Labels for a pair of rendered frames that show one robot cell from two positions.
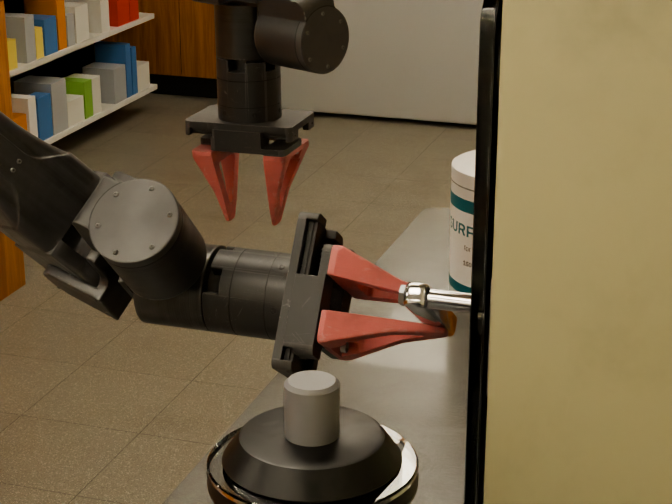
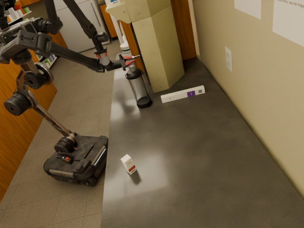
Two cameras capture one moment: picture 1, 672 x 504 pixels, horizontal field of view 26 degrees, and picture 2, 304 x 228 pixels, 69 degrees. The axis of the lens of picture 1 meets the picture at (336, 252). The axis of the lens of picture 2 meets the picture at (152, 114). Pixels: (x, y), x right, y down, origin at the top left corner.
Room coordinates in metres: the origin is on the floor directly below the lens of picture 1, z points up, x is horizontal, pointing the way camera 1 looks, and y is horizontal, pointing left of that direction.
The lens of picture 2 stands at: (-0.50, 0.26, 1.69)
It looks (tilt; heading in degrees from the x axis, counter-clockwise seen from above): 35 degrees down; 347
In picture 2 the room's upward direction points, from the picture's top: 19 degrees counter-clockwise
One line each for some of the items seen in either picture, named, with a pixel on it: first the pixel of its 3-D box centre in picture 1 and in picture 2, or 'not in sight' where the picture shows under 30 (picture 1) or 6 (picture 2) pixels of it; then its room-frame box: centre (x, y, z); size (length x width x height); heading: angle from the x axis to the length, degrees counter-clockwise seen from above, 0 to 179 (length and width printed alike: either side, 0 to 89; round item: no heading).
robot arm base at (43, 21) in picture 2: not in sight; (45, 26); (1.51, 0.38, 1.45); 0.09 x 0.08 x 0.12; 135
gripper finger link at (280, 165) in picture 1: (261, 173); (103, 55); (1.27, 0.07, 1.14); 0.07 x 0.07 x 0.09; 72
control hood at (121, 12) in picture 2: not in sight; (119, 10); (0.91, -0.08, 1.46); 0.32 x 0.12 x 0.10; 162
